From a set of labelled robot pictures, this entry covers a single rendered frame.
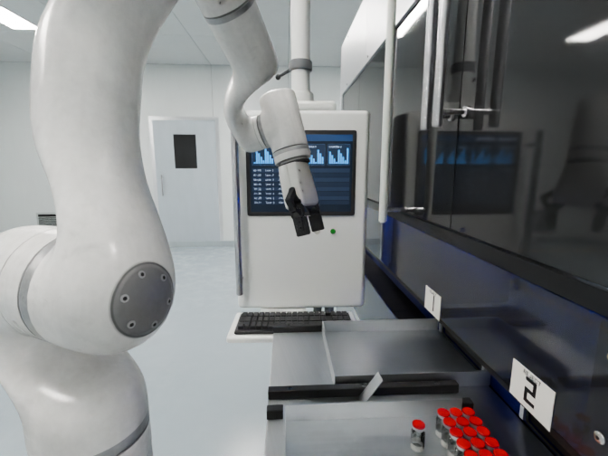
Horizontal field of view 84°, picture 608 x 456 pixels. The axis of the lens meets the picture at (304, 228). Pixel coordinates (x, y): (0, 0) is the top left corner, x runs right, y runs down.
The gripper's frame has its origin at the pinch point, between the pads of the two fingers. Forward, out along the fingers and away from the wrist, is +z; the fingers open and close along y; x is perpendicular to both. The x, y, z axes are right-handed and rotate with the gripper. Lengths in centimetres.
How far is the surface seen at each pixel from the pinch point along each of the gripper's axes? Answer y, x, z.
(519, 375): 13.6, 33.1, 29.6
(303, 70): -47, -6, -56
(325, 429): 17.8, 0.2, 35.5
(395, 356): -11.7, 9.2, 36.3
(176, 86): -373, -310, -265
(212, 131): -398, -284, -186
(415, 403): 8.5, 15.3, 36.7
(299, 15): -46, -2, -73
